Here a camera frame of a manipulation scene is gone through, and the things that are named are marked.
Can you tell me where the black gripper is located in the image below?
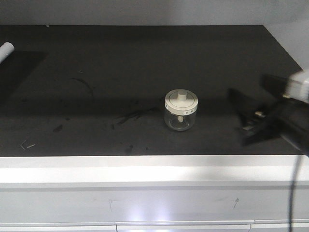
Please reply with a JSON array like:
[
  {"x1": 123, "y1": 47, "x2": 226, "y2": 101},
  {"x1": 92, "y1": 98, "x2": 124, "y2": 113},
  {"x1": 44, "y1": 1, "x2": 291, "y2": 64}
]
[{"x1": 227, "y1": 74, "x2": 309, "y2": 155}]

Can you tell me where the glass jar with cream lid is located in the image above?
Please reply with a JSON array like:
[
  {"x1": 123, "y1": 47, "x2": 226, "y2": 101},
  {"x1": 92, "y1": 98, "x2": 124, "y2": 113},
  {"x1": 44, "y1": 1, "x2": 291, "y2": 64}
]
[{"x1": 164, "y1": 89, "x2": 198, "y2": 131}]

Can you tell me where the white rolled paper tube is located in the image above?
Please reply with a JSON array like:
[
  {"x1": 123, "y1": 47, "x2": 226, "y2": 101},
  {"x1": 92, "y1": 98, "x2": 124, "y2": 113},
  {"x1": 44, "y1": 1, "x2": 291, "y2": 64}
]
[{"x1": 0, "y1": 42, "x2": 15, "y2": 63}]

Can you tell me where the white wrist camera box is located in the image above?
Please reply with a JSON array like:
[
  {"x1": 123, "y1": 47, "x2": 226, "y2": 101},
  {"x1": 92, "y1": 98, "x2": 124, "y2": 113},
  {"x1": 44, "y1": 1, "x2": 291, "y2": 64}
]
[{"x1": 285, "y1": 70, "x2": 309, "y2": 103}]

